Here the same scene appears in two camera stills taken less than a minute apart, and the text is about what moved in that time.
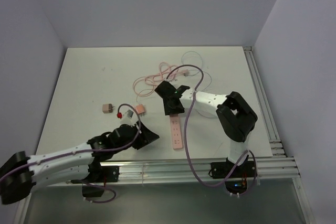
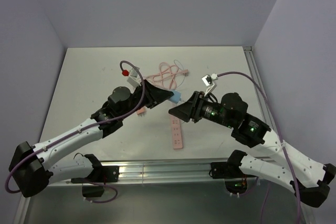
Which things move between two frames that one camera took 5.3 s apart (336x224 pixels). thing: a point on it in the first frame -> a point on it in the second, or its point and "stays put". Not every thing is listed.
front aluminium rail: (190, 171) stays put
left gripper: (146, 137) -> (154, 95)
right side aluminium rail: (275, 144) stays put
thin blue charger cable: (199, 71) -> (181, 69)
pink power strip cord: (166, 72) stays put
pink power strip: (176, 131) stays put
